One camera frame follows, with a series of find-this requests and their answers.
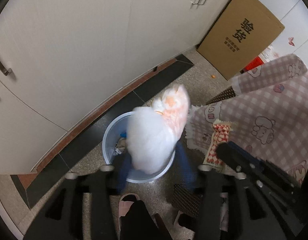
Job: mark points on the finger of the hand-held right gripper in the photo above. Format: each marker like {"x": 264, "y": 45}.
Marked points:
{"x": 246, "y": 152}
{"x": 227, "y": 153}

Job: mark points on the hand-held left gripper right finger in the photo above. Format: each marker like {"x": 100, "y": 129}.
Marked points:
{"x": 186, "y": 166}

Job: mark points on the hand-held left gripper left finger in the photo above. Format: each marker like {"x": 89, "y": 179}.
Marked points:
{"x": 124, "y": 173}

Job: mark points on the red patterned cloth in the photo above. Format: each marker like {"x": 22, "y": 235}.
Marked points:
{"x": 219, "y": 135}

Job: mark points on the blue plastic trash bin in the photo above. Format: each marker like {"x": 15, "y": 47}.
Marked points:
{"x": 111, "y": 140}

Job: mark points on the white plastic bag with peels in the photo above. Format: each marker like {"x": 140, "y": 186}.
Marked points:
{"x": 149, "y": 135}

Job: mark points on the crumpled white paper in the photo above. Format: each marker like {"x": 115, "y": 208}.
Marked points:
{"x": 119, "y": 147}

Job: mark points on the dark woven furniture panel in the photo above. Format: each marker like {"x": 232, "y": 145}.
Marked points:
{"x": 220, "y": 96}
{"x": 186, "y": 200}

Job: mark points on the pink slipper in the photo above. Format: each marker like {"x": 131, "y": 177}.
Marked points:
{"x": 124, "y": 208}

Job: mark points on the pink checked bear blanket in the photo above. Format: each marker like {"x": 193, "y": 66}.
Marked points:
{"x": 269, "y": 100}

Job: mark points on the red plastic object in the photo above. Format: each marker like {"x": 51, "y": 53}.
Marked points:
{"x": 254, "y": 65}

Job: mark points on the large cardboard box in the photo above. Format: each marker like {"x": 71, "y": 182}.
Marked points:
{"x": 241, "y": 37}

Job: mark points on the pink sticker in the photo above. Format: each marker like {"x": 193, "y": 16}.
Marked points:
{"x": 290, "y": 41}

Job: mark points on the white cabinet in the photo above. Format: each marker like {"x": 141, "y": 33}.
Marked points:
{"x": 93, "y": 42}

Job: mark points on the white wardrobe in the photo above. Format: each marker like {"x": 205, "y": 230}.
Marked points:
{"x": 294, "y": 10}

